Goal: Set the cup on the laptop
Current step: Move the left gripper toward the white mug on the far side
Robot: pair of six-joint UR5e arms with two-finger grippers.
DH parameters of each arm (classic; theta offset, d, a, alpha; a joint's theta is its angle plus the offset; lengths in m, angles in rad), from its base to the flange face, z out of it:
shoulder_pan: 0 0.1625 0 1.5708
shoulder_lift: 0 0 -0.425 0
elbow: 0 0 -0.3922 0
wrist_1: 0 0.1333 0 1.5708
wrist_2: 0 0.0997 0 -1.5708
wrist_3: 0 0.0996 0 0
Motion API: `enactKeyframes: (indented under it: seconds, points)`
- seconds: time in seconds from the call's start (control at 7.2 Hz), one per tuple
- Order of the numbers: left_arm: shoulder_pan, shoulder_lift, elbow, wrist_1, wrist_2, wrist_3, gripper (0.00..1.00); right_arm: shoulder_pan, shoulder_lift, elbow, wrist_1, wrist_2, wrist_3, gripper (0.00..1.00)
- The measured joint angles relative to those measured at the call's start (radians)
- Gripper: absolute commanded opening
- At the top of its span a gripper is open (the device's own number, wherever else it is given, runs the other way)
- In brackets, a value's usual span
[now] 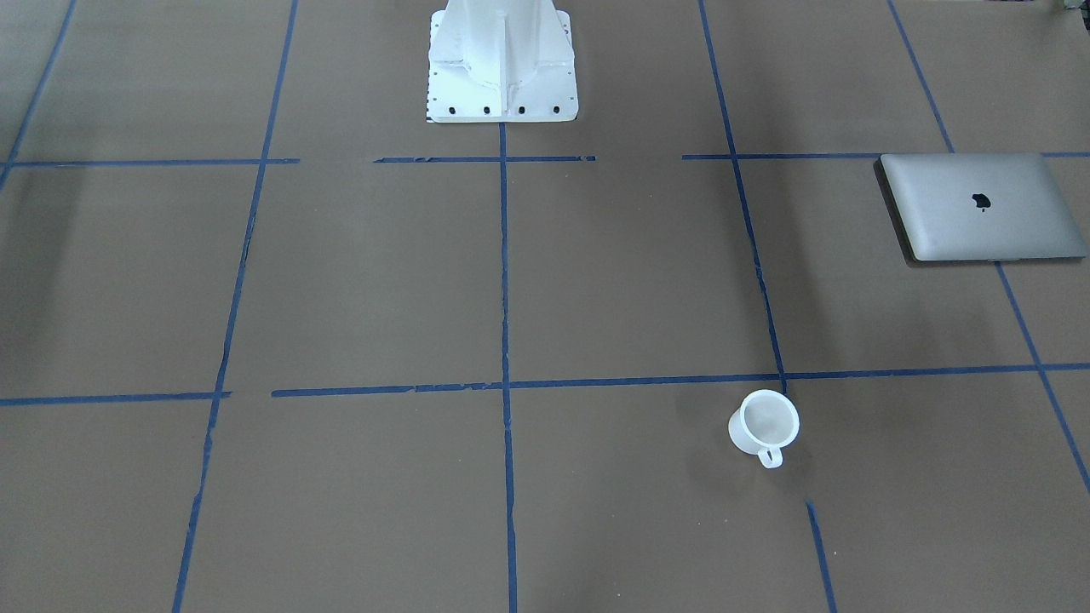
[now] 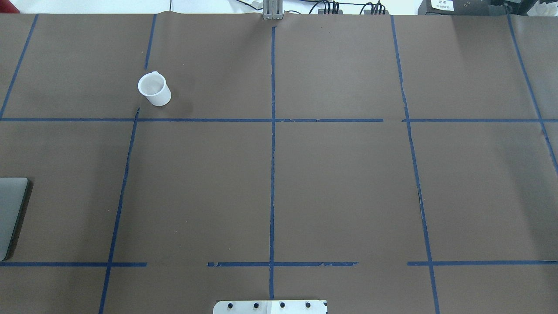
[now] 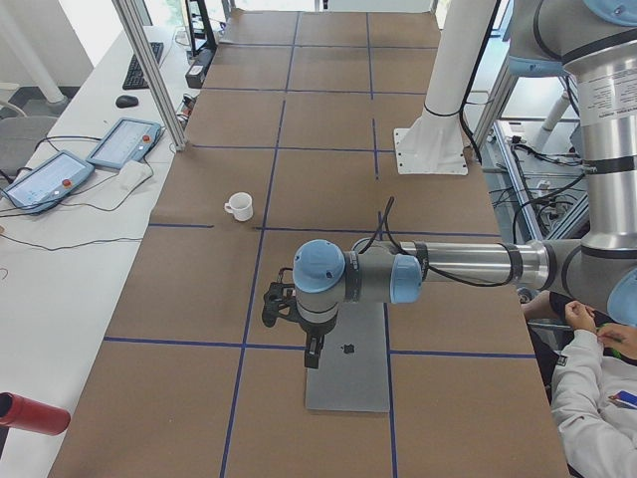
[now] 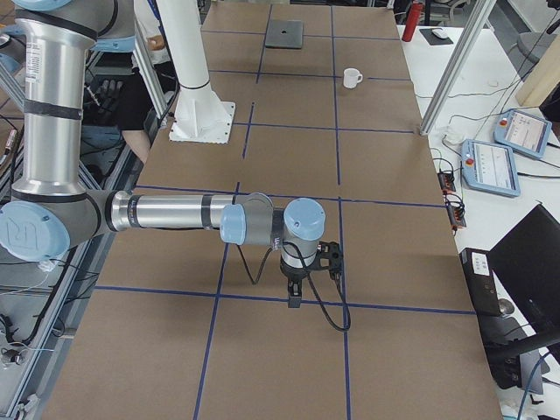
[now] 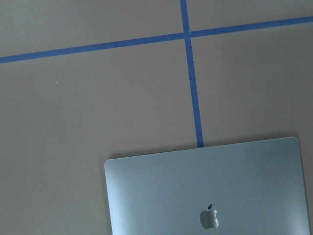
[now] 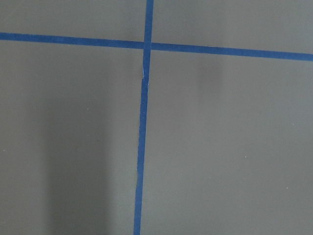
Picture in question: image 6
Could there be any blue tape line lengthwise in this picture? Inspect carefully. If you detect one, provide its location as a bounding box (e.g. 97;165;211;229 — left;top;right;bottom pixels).
133;0;154;235

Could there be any blue tape line crosswise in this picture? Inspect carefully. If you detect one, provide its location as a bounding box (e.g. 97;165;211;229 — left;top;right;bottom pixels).
0;32;313;61

